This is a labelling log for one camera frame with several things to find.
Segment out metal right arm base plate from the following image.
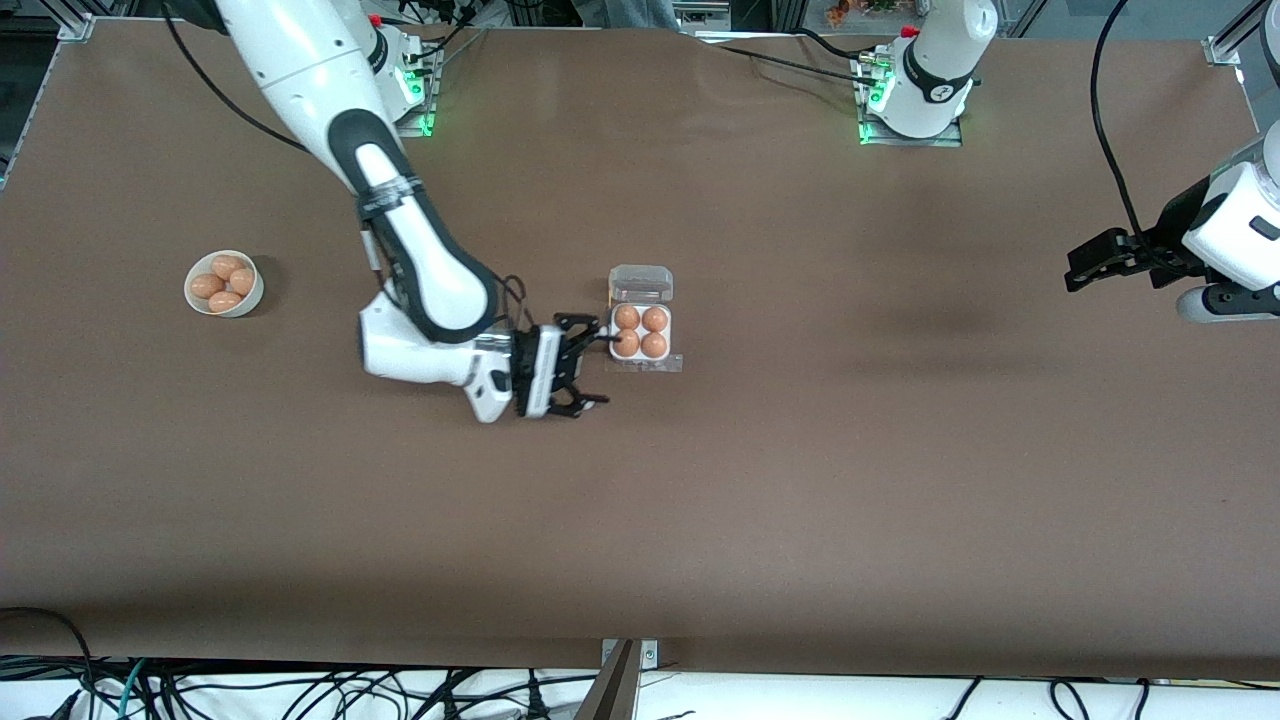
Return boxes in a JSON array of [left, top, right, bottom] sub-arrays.
[[393, 45, 438, 138]]

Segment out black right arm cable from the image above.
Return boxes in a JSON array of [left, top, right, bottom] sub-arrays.
[[160, 0, 531, 331]]

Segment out grey aluminium strut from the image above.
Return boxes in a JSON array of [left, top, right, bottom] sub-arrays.
[[575, 640, 641, 720]]

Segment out aluminium frame profile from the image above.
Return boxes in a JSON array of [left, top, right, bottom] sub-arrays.
[[1205, 0, 1280, 67], [55, 0, 123, 41]]

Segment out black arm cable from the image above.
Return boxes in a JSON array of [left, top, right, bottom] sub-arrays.
[[160, 0, 531, 331], [1090, 0, 1151, 251]]

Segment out teal cable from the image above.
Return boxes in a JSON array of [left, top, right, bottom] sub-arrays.
[[118, 658, 151, 720]]

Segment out clear plastic egg carton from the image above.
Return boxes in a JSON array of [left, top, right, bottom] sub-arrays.
[[605, 265, 684, 374]]

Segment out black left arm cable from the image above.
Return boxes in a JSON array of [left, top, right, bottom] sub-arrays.
[[1090, 0, 1151, 251]]

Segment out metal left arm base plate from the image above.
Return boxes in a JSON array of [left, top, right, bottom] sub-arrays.
[[858, 55, 964, 149]]

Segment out white round bowl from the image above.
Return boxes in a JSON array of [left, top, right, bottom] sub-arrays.
[[184, 249, 265, 319]]

